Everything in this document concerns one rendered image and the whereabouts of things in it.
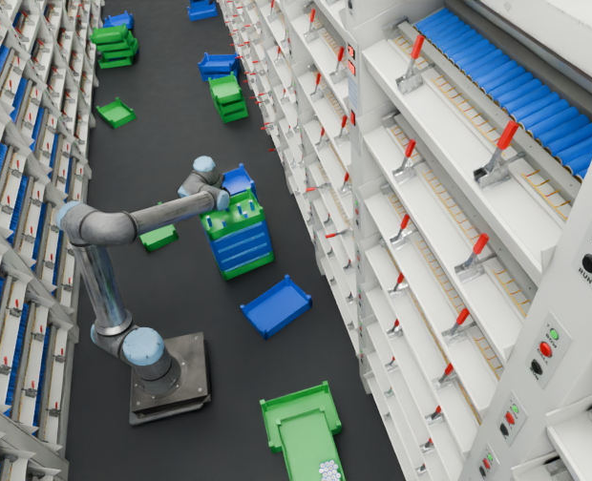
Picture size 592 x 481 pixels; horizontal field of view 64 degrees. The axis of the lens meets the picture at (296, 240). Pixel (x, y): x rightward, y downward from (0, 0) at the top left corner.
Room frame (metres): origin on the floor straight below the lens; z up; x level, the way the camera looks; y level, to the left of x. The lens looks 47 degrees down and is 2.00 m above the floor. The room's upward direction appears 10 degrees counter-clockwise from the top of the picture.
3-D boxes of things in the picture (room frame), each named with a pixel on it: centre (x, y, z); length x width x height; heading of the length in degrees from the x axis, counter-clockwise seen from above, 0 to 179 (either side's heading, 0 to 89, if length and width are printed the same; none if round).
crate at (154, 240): (2.17, 0.84, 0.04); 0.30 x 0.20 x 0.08; 21
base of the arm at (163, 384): (1.10, 0.69, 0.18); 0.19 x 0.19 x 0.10
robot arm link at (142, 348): (1.10, 0.69, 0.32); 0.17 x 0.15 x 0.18; 52
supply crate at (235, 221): (1.82, 0.31, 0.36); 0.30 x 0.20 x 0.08; 107
